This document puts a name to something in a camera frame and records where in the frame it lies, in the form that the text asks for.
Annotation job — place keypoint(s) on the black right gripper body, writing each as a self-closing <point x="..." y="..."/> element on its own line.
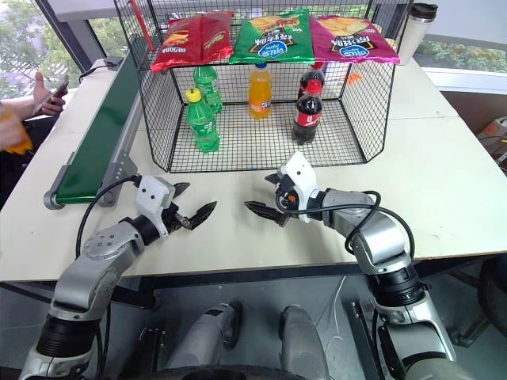
<point x="286" y="200"/>

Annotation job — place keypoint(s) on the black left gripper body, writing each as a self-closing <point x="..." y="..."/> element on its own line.
<point x="178" y="221"/>

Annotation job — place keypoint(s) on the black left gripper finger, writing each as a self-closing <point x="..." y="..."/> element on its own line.
<point x="181" y="188"/>
<point x="204" y="213"/>

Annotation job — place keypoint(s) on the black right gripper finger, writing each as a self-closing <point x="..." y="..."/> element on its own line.
<point x="274" y="179"/>
<point x="263" y="210"/>

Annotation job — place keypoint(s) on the dark smartphone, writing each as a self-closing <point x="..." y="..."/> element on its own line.
<point x="59" y="85"/>

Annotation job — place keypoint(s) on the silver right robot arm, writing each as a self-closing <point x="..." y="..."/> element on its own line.
<point x="380" y="241"/>

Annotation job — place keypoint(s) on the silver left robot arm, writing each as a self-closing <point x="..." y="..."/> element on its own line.
<point x="93" y="265"/>

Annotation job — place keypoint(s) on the green conveyor belt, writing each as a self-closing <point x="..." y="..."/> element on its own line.
<point x="103" y="126"/>

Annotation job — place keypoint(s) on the bare person hand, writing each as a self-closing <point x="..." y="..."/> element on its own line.
<point x="43" y="93"/>

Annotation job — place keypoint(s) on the blurred person hand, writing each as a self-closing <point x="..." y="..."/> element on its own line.
<point x="10" y="128"/>

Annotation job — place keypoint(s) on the green soda bottle yellow cap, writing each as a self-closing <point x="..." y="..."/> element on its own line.
<point x="203" y="124"/>

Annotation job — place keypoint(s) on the cola bottle red cap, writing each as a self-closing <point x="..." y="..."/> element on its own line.
<point x="307" y="116"/>
<point x="311" y="75"/>

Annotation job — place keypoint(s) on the orange soda bottle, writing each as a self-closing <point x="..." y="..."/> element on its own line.
<point x="260" y="95"/>

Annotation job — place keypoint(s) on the silver robot leg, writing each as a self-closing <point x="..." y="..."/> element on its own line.
<point x="206" y="336"/>
<point x="303" y="344"/>

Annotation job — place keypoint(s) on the small orange object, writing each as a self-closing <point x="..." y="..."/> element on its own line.
<point x="355" y="78"/>

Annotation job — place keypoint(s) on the green chips bag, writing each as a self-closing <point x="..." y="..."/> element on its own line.
<point x="273" y="39"/>

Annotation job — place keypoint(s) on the red chips bag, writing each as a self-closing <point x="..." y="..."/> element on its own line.
<point x="216" y="37"/>
<point x="176" y="45"/>

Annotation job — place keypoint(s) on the magenta chips bag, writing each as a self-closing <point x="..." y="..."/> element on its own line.
<point x="352" y="41"/>

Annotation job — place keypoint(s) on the red bar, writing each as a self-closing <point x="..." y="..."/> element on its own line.
<point x="142" y="23"/>

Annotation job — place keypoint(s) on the white travel tumbler black lid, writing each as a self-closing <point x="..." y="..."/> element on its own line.
<point x="414" y="35"/>

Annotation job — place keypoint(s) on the cluttered equipment pile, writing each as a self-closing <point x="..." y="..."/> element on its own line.
<point x="495" y="138"/>

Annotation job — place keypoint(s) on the black rounded wheel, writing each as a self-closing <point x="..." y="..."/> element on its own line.
<point x="495" y="293"/>

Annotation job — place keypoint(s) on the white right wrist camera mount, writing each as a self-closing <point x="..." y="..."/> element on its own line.
<point x="301" y="174"/>

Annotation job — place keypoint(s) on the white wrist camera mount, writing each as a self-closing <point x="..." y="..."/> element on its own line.
<point x="150" y="196"/>
<point x="301" y="174"/>

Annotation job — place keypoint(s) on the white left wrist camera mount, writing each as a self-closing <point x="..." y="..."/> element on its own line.
<point x="150" y="196"/>

